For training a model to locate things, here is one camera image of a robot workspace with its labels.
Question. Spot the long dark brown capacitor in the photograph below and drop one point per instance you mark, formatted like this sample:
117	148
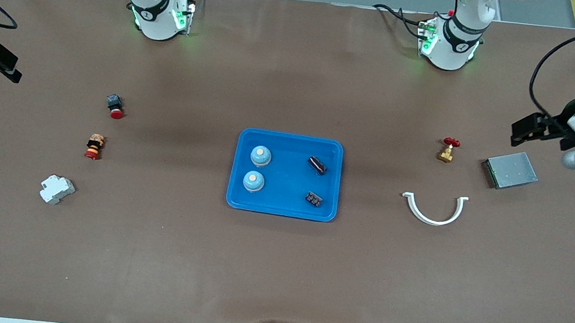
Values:
317	165

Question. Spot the blue call bell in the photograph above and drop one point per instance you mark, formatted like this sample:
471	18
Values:
253	181
261	156

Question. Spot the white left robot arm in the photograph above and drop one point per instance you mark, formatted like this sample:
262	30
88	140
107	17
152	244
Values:
449	44

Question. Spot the grey metal box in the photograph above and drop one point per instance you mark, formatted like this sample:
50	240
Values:
511	171

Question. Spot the red push button black base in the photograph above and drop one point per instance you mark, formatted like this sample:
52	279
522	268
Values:
114	105

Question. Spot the red yellow emergency stop button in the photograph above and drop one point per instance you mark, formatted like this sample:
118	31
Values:
94	147

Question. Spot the white circuit breaker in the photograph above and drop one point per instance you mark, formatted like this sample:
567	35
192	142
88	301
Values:
57	189

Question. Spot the base connector box green light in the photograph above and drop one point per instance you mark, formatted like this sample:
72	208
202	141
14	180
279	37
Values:
182	18
427	36

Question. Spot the blue plastic tray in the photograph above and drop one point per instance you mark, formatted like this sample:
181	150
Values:
286	175

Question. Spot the brown table mat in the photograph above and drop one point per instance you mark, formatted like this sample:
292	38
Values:
275	268

